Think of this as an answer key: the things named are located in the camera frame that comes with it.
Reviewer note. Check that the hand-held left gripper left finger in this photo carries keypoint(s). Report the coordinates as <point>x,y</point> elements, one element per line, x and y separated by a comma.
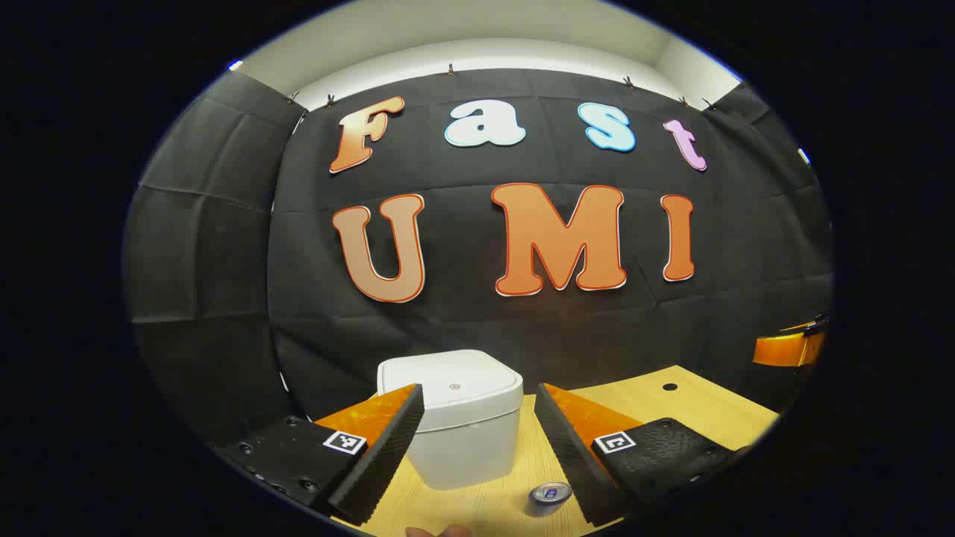
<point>384,455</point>

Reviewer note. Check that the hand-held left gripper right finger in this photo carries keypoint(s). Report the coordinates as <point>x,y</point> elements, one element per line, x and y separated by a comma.
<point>571,455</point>

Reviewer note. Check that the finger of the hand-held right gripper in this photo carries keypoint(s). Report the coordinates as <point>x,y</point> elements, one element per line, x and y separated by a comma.
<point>783,350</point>

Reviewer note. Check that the silver blue pop can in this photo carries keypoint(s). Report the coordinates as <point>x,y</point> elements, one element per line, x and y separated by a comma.
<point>550,498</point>

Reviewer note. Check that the white desktop garbage bin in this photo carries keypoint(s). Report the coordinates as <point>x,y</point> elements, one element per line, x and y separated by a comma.
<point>470,440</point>

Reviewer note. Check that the wooden desktop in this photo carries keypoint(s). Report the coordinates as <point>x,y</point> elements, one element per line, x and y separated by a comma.
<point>694,414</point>

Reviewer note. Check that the black backdrop cloth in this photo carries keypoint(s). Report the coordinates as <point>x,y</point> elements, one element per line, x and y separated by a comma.
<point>462,313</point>

